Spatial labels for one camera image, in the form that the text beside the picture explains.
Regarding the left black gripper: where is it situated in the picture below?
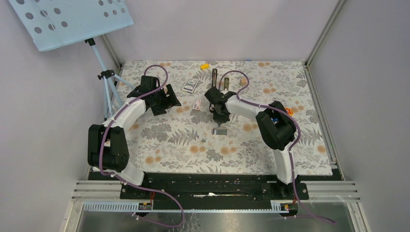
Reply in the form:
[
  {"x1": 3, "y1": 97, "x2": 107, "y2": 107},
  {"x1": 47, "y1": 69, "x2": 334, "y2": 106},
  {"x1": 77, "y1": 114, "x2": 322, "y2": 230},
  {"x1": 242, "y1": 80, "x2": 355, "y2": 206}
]
[{"x1": 151, "y1": 84, "x2": 180, "y2": 115}]

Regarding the grey staple strip block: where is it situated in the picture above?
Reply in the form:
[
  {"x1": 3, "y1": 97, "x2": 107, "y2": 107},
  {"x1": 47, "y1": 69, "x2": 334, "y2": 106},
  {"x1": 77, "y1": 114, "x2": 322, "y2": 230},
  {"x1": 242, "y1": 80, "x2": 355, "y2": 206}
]
[{"x1": 212, "y1": 128, "x2": 227, "y2": 136}]

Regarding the red white staple box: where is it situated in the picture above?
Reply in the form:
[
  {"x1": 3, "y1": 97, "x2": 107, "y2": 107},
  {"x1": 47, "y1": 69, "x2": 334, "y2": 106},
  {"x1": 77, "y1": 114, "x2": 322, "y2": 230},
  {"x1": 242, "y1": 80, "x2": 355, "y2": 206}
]
[{"x1": 192, "y1": 99, "x2": 202, "y2": 111}]

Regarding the beige oblong plastic case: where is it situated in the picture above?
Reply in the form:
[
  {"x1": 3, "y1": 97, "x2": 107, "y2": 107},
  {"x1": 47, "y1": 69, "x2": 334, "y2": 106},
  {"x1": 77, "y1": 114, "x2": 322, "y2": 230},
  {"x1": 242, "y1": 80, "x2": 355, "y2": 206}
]
[{"x1": 223, "y1": 77, "x2": 230, "y2": 91}]

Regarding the black stapler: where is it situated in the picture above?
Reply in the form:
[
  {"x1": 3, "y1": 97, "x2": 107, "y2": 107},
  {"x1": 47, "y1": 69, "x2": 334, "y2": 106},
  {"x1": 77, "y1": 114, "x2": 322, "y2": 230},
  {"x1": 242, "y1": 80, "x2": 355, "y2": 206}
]
[{"x1": 211, "y1": 69, "x2": 218, "y2": 87}]

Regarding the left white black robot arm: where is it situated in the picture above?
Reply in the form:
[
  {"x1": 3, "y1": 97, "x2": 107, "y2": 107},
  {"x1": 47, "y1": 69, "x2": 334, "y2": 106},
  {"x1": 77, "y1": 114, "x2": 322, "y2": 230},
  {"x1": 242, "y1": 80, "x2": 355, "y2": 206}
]
[{"x1": 88, "y1": 75, "x2": 181, "y2": 199}]

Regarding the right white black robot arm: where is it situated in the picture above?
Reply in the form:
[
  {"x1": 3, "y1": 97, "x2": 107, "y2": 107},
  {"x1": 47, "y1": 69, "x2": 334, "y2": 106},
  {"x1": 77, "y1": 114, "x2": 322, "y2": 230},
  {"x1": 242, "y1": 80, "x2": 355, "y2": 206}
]
[{"x1": 205, "y1": 87, "x2": 300, "y2": 199}]

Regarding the floral patterned table mat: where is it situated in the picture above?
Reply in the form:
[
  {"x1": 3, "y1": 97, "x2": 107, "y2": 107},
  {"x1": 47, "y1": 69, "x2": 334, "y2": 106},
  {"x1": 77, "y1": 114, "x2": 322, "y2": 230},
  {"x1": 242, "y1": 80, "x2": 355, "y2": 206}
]
[{"x1": 121, "y1": 61, "x2": 332, "y2": 175}]

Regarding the blue playing card box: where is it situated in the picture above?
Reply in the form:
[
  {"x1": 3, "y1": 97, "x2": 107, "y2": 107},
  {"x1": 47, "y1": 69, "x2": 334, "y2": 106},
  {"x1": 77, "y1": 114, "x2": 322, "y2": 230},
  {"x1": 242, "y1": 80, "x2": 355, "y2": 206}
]
[{"x1": 182, "y1": 78, "x2": 199, "y2": 93}]

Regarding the small wooden cube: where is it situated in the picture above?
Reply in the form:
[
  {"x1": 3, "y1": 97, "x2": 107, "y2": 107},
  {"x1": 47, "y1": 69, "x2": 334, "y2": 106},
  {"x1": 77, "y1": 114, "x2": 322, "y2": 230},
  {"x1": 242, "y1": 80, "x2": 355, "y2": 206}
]
[{"x1": 240, "y1": 78, "x2": 248, "y2": 87}]

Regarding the yellow toy brick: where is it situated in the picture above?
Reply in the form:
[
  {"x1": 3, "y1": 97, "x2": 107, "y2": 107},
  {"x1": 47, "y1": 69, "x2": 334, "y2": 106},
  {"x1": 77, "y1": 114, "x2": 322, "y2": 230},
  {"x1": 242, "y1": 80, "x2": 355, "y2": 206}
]
[{"x1": 200, "y1": 64, "x2": 210, "y2": 70}]

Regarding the yellow butterfly toy block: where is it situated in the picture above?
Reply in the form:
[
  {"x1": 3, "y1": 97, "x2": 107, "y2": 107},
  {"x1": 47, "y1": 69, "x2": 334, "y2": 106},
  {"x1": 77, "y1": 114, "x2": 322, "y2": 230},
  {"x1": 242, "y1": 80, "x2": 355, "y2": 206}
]
[{"x1": 285, "y1": 108, "x2": 294, "y2": 116}]

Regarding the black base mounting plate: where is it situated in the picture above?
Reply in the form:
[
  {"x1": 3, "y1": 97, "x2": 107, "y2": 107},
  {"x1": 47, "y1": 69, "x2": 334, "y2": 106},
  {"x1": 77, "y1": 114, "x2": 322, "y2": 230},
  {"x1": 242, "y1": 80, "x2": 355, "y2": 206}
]
[{"x1": 120, "y1": 173, "x2": 309, "y2": 210}]

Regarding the blue perforated music stand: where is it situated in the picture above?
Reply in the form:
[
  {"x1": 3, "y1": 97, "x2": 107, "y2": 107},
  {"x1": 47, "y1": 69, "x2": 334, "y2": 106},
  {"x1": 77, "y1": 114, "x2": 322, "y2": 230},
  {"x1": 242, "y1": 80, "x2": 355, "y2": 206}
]
[{"x1": 9, "y1": 0, "x2": 134, "y2": 119}]

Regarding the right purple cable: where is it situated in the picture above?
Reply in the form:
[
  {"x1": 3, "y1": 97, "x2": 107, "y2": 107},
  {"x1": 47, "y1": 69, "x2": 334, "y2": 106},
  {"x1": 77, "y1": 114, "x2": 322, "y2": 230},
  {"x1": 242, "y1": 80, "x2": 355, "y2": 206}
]
[{"x1": 218, "y1": 70, "x2": 337, "y2": 224}]

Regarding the purple cable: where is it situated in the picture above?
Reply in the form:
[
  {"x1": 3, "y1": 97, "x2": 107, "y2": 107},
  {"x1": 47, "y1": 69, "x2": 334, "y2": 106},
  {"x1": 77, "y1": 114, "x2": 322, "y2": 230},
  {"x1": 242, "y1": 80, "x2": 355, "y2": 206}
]
[
  {"x1": 218, "y1": 70, "x2": 337, "y2": 224},
  {"x1": 98, "y1": 64, "x2": 187, "y2": 228}
]

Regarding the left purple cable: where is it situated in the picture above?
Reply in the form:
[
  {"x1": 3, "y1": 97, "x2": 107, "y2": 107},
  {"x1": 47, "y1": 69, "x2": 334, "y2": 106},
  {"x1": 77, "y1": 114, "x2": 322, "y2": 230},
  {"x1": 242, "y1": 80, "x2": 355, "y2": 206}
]
[{"x1": 98, "y1": 64, "x2": 187, "y2": 228}]

